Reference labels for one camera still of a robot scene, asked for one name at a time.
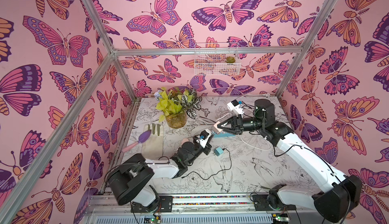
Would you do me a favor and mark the pink earbud case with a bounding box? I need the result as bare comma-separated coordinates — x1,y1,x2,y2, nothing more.
181,138,189,144

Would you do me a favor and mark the blue power strip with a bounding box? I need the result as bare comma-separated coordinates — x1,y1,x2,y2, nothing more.
214,132,235,138

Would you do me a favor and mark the small green succulent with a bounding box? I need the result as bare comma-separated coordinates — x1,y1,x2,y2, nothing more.
225,56,236,64

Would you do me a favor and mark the black usb cable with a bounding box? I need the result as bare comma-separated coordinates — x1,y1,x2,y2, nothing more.
180,148,233,180

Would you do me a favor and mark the white wire wall basket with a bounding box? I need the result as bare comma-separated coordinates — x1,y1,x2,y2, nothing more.
193,42,241,77

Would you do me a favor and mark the pink purple hairbrush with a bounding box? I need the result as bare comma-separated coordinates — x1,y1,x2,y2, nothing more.
122,130,152,153

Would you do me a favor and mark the aluminium cage frame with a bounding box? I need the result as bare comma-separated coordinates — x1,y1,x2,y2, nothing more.
0,0,350,224

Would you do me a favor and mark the teal usb charger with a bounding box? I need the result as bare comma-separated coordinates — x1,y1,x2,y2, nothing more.
214,147,224,156

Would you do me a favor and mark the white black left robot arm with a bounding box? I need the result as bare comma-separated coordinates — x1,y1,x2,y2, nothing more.
106,131,214,212

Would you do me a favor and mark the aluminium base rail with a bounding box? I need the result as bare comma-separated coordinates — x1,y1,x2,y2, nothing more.
81,193,327,224

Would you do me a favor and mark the pink usb charger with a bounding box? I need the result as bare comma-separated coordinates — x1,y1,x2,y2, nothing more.
212,121,222,134

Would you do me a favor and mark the beige striped cloth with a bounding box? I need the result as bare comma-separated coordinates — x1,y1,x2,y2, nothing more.
142,123,164,160

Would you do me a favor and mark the white power strip cord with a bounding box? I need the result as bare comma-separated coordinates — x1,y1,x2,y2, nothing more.
230,94,274,151

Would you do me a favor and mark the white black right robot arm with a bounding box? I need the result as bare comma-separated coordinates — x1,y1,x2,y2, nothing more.
217,99,362,224

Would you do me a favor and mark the potted plant in glass jar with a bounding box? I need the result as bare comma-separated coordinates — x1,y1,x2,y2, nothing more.
154,87,202,129

